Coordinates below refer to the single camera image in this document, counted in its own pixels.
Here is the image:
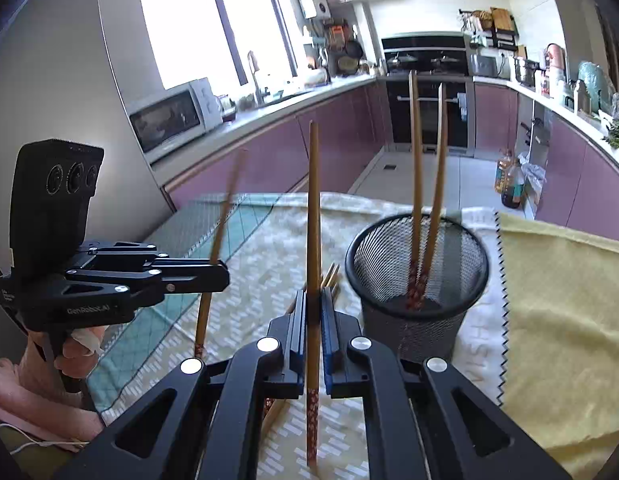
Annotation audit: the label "bamboo chopstick floral end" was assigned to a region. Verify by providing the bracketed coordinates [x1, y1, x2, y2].
[194, 148, 247, 361]

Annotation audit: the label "bamboo chopstick red end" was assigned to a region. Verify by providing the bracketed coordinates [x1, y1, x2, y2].
[305, 122, 321, 469]

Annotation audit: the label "black mesh utensil cup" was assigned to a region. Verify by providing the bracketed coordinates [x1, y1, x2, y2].
[345, 214, 489, 362]

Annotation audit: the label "kitchen window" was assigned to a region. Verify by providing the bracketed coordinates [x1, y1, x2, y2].
[140, 0, 298, 96]

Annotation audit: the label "person's left hand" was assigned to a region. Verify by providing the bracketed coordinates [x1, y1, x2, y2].
[18, 332, 99, 405]

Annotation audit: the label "patterned beige green tablecloth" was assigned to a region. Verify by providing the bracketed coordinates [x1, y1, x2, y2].
[87, 193, 508, 479]

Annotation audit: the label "white microwave oven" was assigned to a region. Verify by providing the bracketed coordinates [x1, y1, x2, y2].
[126, 78, 222, 164]

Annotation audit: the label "yellow green cloth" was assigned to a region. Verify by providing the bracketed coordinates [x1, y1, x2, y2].
[499, 214, 619, 479]

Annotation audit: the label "silver refrigerator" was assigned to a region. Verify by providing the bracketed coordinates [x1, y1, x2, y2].
[0, 0, 172, 271]

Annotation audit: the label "sink faucet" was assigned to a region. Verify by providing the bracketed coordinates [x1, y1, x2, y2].
[246, 50, 264, 106]

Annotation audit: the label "pink lower cabinets left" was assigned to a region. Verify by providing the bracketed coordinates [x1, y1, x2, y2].
[152, 76, 392, 209]

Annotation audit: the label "pink cabinets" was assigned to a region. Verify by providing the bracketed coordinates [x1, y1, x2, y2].
[471, 77, 619, 240]
[152, 76, 392, 209]

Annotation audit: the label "dark sauce bottle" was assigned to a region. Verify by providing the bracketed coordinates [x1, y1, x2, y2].
[501, 159, 525, 209]

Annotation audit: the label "yellow cooking oil bottle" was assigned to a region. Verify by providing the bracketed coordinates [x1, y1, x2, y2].
[494, 148, 513, 194]

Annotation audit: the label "pink lower cabinets right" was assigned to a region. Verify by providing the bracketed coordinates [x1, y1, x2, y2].
[471, 77, 619, 240]

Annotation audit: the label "black built-in oven stove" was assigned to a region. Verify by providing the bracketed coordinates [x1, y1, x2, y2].
[381, 32, 475, 156]

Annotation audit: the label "steel pot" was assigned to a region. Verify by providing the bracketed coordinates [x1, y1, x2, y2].
[511, 56, 539, 88]

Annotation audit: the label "teal air fryer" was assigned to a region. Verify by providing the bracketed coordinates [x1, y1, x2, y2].
[579, 61, 615, 114]

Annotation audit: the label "pink kettle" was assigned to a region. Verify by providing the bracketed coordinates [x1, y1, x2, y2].
[545, 44, 567, 81]

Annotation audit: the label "left camera box black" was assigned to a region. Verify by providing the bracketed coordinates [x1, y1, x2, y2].
[10, 139, 104, 269]

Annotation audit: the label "wall spice rack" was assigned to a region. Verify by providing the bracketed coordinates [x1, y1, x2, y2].
[458, 6, 519, 52]

